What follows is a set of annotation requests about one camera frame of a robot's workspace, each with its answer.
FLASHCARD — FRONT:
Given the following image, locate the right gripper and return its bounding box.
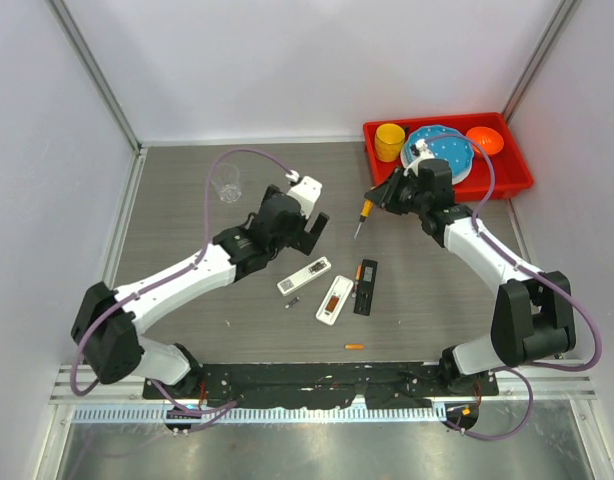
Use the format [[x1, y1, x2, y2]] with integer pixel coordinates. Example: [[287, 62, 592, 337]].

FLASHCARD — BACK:
[[366, 166, 429, 216]]

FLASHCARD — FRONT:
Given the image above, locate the yellow handled screwdriver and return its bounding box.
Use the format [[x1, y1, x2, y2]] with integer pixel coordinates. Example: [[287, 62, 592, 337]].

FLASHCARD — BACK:
[[353, 200, 373, 240]]

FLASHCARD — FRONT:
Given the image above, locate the white remote with batteries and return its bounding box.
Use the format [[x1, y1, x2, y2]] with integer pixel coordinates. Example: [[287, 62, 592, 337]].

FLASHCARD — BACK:
[[277, 256, 332, 297]]

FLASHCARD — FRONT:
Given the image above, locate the black remote control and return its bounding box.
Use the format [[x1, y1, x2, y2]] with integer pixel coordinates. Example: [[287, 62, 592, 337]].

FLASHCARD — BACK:
[[354, 259, 378, 316]]

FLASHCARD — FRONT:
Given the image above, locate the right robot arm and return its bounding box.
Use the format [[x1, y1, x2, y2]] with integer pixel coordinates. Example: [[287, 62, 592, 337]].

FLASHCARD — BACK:
[[364, 159, 576, 395]]

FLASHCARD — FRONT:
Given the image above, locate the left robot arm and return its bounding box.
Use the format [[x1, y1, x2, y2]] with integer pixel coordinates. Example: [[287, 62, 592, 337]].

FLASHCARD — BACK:
[[71, 177, 329, 399]]

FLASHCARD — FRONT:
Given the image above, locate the yellow plastic cup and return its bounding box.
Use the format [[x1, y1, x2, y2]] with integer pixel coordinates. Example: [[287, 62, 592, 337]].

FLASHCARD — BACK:
[[374, 123, 406, 163]]

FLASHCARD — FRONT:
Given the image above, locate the blue dotted plate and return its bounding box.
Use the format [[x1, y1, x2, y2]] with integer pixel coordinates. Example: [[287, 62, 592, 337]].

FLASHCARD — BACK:
[[401, 124, 474, 184]]

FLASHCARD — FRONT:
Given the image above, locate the pale grey plate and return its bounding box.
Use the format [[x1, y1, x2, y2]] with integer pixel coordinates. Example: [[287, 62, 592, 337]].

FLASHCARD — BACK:
[[399, 148, 473, 188]]

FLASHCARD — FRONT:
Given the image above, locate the clear plastic cup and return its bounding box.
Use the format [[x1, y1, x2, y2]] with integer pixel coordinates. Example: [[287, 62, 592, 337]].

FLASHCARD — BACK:
[[211, 163, 242, 204]]

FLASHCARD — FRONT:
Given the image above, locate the orange bowl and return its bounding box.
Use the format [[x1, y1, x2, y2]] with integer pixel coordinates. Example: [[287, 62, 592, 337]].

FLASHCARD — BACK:
[[466, 126, 504, 157]]

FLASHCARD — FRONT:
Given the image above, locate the red plastic tray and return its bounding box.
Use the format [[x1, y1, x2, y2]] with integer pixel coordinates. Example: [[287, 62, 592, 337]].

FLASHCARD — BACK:
[[362, 112, 534, 201]]

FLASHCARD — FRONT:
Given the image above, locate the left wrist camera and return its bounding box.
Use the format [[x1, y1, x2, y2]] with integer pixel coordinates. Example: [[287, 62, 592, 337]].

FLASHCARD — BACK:
[[285, 170, 322, 220]]

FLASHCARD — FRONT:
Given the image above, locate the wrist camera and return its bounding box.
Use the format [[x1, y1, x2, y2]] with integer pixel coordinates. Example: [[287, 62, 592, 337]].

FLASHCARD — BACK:
[[401, 139, 435, 176], [285, 170, 322, 220]]

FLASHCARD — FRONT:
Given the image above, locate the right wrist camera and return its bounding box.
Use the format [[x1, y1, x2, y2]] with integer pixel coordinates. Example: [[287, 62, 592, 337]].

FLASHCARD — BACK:
[[401, 139, 435, 176]]

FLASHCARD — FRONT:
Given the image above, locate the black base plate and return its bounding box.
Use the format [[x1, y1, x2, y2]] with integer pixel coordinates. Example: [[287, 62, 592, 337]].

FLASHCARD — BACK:
[[142, 360, 499, 409]]

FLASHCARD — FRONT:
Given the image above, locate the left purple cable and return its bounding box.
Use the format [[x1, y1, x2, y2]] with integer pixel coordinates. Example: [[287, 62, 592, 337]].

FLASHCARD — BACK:
[[69, 148, 298, 432]]

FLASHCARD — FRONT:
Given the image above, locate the purple cable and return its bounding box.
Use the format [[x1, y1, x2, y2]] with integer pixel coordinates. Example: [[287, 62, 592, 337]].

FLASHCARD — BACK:
[[69, 148, 298, 432], [424, 133, 604, 441]]

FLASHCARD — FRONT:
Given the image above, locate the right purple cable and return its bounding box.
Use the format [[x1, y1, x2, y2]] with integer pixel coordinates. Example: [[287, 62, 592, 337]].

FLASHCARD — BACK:
[[424, 133, 604, 441]]

